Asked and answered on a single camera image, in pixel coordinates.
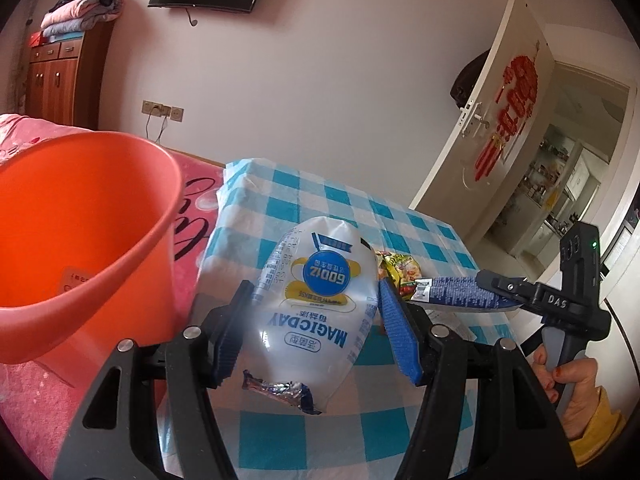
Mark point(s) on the wall power outlet strip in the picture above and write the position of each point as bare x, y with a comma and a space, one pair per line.
161, 110

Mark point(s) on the door handle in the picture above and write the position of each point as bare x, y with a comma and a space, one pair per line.
472, 118

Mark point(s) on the large silver foil bag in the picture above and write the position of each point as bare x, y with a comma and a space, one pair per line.
450, 320

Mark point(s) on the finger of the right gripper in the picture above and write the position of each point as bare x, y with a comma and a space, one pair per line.
505, 293

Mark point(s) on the blue silver wrapper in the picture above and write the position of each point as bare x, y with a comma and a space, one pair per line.
461, 295

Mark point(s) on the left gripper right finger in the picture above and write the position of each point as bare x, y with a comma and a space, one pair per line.
515, 428

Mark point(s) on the yellow sleeve forearm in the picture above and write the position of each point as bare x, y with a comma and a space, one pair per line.
604, 426

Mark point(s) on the white bedroom door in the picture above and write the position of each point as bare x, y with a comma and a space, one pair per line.
449, 192

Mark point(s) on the wooden cabinet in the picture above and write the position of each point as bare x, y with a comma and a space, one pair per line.
64, 78

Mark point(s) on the white blue snack bag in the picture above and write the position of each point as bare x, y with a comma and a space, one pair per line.
312, 309

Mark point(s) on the black bag on door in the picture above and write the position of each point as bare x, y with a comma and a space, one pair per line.
466, 80

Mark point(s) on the orange plastic bucket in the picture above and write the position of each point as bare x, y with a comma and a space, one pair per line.
87, 249

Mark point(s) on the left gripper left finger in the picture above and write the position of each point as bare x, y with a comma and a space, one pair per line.
116, 431

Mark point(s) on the yellow chips bag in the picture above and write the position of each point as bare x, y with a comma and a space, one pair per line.
403, 270

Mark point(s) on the red door decoration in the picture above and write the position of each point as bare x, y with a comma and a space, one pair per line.
516, 99

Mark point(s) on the folded blankets stack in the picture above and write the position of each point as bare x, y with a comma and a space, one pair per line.
71, 16

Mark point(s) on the blue checkered tablecloth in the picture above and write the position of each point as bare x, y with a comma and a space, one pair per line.
365, 429

